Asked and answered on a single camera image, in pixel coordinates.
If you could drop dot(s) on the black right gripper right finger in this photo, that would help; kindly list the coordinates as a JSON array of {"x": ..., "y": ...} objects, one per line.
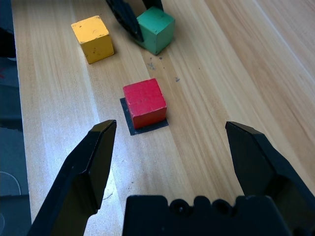
[{"x": 265, "y": 167}]

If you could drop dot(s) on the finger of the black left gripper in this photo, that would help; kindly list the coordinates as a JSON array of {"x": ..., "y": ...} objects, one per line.
[
  {"x": 125, "y": 17},
  {"x": 152, "y": 3}
]

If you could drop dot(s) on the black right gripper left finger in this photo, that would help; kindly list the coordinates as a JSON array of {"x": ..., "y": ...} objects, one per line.
[{"x": 78, "y": 184}]

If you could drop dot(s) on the green wooden block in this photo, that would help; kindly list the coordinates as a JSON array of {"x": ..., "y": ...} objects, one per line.
[{"x": 157, "y": 29}]

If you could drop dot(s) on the yellow wooden block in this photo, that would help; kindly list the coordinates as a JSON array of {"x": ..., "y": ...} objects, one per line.
[{"x": 93, "y": 39}]

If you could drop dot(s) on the red wooden block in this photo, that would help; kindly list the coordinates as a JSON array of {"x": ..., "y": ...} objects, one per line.
[{"x": 145, "y": 103}]

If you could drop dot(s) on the black square marker pad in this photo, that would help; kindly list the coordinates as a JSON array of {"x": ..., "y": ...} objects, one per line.
[{"x": 137, "y": 131}]

